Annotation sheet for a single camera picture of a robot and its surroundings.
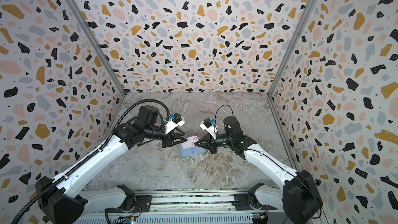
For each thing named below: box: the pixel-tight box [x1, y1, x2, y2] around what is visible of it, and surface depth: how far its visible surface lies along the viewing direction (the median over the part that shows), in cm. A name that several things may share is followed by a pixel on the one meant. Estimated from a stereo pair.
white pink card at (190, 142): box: [180, 135, 199, 149], surface depth 72 cm
